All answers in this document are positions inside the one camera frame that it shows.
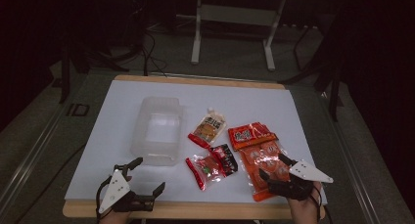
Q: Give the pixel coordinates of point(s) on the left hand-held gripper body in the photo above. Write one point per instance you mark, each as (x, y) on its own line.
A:
(137, 202)

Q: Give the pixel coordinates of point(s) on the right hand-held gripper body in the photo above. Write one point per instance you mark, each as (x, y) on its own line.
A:
(293, 188)

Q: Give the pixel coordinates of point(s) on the clear plastic container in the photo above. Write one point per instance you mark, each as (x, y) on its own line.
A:
(160, 132)

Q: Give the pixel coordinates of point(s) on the large orange snack packet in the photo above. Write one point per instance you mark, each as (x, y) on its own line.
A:
(251, 136)

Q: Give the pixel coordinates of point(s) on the clear red snack packet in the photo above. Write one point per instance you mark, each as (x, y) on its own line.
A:
(205, 172)

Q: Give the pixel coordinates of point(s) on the beige spout pouch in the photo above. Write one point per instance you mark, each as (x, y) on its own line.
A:
(208, 129)

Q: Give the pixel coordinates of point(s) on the person's right hand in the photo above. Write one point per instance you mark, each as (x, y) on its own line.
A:
(303, 212)

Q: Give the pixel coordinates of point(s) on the person's left hand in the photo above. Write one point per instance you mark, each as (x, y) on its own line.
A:
(114, 218)

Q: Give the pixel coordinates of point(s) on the dark red snack packet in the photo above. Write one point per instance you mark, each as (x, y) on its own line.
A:
(227, 160)

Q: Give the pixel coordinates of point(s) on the black stand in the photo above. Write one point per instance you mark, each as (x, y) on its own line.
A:
(65, 80)
(334, 97)

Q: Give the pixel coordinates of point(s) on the metal floor rail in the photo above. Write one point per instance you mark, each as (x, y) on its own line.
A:
(29, 162)
(357, 171)

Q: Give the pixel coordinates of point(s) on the black floor bracket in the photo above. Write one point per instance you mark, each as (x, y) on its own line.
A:
(69, 110)

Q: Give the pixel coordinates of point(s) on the white metal table frame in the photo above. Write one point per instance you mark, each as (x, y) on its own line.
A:
(195, 38)

